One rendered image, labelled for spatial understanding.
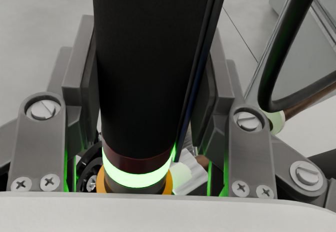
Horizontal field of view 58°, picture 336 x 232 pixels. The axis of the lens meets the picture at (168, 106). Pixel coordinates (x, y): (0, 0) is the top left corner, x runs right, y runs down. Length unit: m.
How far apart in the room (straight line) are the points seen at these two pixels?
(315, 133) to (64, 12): 2.67
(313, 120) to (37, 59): 2.18
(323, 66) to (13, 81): 1.91
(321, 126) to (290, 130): 0.05
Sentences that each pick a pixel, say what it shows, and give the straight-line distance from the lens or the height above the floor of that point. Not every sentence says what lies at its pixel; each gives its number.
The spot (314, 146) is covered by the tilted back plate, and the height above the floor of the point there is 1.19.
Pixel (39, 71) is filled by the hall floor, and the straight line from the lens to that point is 2.40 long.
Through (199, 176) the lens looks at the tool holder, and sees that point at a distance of 0.22.
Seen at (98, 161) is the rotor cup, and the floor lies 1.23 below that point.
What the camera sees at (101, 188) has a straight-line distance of 0.17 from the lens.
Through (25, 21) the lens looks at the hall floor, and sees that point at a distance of 2.93.
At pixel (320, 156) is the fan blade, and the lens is 0.33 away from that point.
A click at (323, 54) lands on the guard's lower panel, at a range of 1.34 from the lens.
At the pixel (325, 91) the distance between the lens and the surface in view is 0.33.
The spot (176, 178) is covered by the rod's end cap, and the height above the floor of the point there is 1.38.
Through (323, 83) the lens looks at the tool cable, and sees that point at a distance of 0.31.
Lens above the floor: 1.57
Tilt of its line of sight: 48 degrees down
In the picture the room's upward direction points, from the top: 10 degrees clockwise
